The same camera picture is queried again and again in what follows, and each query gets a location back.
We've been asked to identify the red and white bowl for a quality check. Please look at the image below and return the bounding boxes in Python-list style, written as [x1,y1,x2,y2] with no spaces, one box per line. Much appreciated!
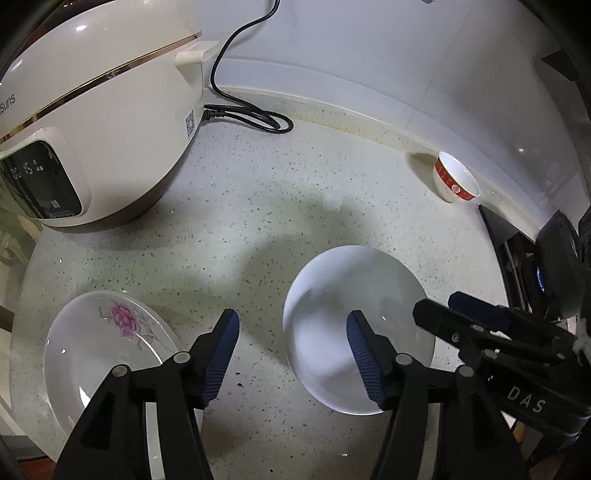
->
[433,151,482,204]

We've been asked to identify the large white flowered plate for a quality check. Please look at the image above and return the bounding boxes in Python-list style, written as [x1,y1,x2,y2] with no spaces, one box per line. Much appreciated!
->
[43,291,205,462]

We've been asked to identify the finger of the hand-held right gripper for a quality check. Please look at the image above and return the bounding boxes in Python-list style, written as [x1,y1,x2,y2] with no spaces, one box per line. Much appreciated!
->
[448,291,568,344]
[412,299,509,365]

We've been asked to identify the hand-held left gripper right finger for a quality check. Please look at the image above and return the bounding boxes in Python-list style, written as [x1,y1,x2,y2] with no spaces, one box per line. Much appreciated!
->
[346,310,532,480]

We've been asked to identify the black stove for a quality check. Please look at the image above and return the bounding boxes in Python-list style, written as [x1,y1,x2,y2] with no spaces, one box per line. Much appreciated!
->
[478,205,555,319]

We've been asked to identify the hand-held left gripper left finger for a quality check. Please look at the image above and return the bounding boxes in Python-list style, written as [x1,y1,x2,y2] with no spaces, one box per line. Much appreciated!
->
[53,308,241,480]

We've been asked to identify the cream electric rice cooker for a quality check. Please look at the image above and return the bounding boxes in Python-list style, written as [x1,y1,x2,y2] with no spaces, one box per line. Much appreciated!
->
[0,0,220,234]

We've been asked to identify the black power cable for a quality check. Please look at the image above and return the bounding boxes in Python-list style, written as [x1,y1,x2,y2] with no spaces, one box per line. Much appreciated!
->
[203,0,295,136]

